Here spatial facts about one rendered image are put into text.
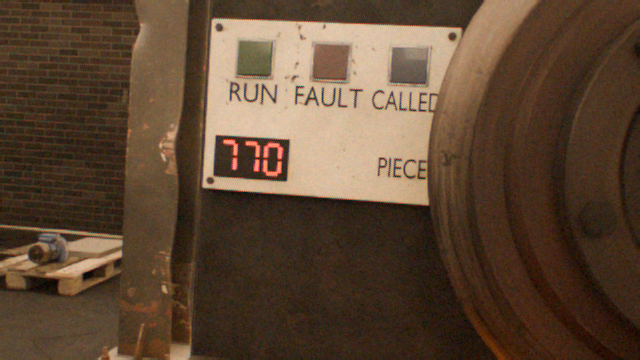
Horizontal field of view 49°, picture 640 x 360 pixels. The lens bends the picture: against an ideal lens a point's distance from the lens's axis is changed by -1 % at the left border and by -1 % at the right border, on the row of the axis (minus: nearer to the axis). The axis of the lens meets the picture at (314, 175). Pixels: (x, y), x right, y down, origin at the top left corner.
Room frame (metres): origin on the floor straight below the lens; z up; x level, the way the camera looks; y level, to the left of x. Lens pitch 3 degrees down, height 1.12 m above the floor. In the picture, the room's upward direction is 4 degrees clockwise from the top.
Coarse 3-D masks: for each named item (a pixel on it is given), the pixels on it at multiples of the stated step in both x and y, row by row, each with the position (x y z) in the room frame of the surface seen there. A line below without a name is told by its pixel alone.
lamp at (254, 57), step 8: (240, 40) 0.74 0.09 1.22; (248, 40) 0.74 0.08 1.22; (240, 48) 0.74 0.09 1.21; (248, 48) 0.74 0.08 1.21; (256, 48) 0.74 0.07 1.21; (264, 48) 0.74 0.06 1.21; (272, 48) 0.74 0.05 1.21; (240, 56) 0.74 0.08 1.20; (248, 56) 0.74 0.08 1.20; (256, 56) 0.74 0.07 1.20; (264, 56) 0.74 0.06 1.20; (240, 64) 0.74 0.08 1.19; (248, 64) 0.74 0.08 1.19; (256, 64) 0.74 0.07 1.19; (264, 64) 0.74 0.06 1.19; (240, 72) 0.74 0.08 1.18; (248, 72) 0.74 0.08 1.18; (256, 72) 0.74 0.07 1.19; (264, 72) 0.74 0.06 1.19
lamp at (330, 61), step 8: (320, 48) 0.73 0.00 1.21; (328, 48) 0.73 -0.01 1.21; (336, 48) 0.73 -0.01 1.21; (344, 48) 0.73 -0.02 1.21; (320, 56) 0.73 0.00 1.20; (328, 56) 0.73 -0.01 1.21; (336, 56) 0.73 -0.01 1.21; (344, 56) 0.73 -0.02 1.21; (312, 64) 0.73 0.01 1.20; (320, 64) 0.73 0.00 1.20; (328, 64) 0.73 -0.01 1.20; (336, 64) 0.73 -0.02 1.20; (344, 64) 0.73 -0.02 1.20; (312, 72) 0.73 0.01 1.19; (320, 72) 0.73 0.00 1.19; (328, 72) 0.73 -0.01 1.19; (336, 72) 0.73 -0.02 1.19; (344, 72) 0.73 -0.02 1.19
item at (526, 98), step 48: (576, 0) 0.55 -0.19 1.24; (624, 0) 0.53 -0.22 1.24; (528, 48) 0.56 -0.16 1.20; (576, 48) 0.53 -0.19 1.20; (528, 96) 0.54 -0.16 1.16; (480, 144) 0.56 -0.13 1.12; (528, 144) 0.54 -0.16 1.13; (480, 192) 0.56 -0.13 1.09; (528, 192) 0.54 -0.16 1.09; (480, 240) 0.57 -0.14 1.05; (528, 240) 0.54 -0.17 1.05; (528, 288) 0.55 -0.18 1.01; (576, 288) 0.53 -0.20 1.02; (576, 336) 0.55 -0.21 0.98; (624, 336) 0.52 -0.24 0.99
